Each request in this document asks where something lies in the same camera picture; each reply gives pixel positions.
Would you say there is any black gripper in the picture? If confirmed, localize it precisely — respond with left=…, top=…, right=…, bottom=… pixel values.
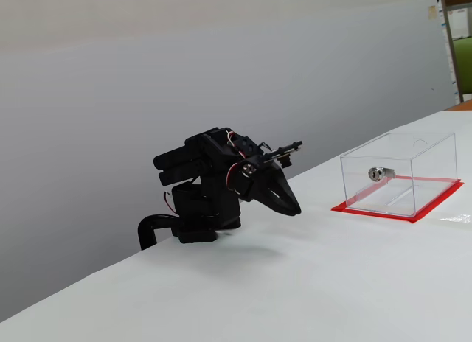
left=226, top=153, right=302, bottom=217

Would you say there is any transparent acrylic box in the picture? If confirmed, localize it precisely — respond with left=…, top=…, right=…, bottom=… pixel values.
left=339, top=131, right=459, bottom=217

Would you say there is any white box on shelf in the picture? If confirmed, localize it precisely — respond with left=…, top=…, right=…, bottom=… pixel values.
left=447, top=5, right=472, bottom=41

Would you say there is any silver cam lock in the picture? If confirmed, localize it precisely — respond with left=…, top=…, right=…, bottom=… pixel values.
left=367, top=166, right=397, bottom=182

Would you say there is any black table clamp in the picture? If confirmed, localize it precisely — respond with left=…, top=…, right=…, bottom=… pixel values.
left=136, top=213, right=182, bottom=251

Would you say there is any clear tape strip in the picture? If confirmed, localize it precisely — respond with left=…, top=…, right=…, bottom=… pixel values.
left=439, top=213, right=472, bottom=226

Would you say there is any green object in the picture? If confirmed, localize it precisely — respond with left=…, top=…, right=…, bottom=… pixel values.
left=452, top=35, right=472, bottom=97

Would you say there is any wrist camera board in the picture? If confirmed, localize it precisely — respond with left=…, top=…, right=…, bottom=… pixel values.
left=260, top=139, right=305, bottom=169

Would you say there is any red white servo cable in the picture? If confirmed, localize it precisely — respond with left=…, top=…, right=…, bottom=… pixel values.
left=163, top=191, right=178, bottom=215
left=225, top=131, right=247, bottom=194

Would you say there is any red tape frame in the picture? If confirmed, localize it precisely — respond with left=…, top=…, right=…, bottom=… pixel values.
left=330, top=175, right=465, bottom=224

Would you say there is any metal shelf frame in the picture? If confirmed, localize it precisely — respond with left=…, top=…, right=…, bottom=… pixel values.
left=438, top=0, right=472, bottom=104

